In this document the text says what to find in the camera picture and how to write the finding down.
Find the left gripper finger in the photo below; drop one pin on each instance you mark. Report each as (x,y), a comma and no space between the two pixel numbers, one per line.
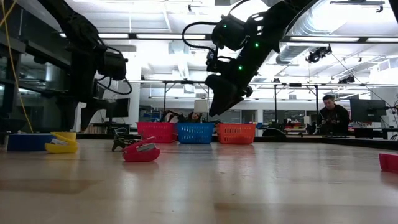
(70,112)
(91,112)

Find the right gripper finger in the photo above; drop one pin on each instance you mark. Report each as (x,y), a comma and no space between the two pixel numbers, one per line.
(224,93)

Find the yellow mini stapler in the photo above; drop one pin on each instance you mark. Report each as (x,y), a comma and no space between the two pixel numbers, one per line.
(62,148)

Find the blue box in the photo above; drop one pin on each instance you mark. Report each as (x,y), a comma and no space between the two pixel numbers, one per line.
(28,143)

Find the red mini stapler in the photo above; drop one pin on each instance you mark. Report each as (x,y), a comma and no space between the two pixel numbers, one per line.
(390,163)
(140,155)

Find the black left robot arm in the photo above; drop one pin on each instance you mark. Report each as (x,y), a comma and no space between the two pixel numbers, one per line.
(71,21)

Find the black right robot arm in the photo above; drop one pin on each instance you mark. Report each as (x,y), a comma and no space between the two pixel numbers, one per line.
(280,18)

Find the wooden shelf unit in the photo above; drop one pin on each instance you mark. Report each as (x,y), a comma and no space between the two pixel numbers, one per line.
(90,128)

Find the dark desk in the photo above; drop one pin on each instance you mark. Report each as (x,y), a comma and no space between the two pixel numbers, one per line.
(373,132)
(105,124)

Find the white shade table lamp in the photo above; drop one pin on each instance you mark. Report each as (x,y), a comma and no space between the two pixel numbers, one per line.
(201,106)

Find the black computer monitor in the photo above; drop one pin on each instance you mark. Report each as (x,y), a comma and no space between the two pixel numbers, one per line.
(119,109)
(367,110)

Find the black ceiling spotlight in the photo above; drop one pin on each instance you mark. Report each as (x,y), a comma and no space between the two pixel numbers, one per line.
(317,54)
(211,56)

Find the person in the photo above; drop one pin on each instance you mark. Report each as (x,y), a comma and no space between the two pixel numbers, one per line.
(335,119)
(194,117)

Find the orange plastic basket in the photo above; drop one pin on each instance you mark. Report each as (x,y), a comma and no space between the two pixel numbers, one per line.
(236,133)

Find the blue plastic basket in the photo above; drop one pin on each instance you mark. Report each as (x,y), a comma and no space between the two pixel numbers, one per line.
(195,133)

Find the linear ceiling light track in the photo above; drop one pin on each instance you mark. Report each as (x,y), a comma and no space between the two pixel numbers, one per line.
(132,36)

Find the red plastic basket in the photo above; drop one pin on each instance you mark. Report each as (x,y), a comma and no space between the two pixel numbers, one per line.
(155,130)

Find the black metal workstation frame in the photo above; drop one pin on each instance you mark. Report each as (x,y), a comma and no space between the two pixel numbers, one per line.
(186,82)
(275,102)

